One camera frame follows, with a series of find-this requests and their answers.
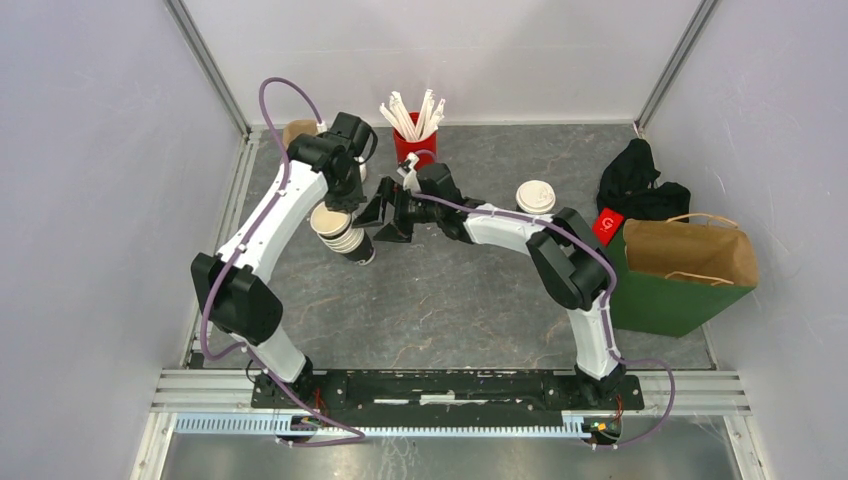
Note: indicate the brown paper bag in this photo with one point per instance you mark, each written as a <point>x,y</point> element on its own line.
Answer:
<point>696,248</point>

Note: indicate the white cup lid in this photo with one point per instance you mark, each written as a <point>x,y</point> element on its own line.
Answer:
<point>535,195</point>

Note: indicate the green box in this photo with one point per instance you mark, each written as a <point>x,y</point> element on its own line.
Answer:
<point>649,304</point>

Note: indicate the black paper coffee cup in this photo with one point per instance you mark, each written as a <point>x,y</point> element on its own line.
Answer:
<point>534,212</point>

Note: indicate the red tag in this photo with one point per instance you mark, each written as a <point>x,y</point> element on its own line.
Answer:
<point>607,225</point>

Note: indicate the white cable duct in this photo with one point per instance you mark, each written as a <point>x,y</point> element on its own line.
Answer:
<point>293,425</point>

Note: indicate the black cloth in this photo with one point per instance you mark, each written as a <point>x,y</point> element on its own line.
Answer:
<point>628,186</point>

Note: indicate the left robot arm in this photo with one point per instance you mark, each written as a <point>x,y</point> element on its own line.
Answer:
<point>320,174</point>

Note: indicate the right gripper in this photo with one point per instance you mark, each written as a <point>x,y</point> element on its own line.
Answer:
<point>374,214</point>

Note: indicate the stack of white lids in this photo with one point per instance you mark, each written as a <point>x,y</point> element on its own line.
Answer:
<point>362,168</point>

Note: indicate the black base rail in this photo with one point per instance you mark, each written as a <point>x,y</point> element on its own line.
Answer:
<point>463,398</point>

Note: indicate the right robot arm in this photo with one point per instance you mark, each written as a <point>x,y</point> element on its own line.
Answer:
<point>568,257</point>

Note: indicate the red straw holder cup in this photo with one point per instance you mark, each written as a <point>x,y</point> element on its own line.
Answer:
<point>416,152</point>

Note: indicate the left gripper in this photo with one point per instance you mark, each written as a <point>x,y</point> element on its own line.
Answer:
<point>348,203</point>

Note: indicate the stack of paper cups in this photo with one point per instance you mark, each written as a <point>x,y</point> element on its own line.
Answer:
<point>336,231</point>

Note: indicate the bundle of wrapped straws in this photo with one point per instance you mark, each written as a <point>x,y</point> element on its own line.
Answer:
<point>431,112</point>

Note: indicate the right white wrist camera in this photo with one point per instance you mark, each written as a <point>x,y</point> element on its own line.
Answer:
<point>407,170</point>

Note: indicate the brown cardboard cup carrier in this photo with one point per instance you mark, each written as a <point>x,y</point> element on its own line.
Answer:
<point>296,128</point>

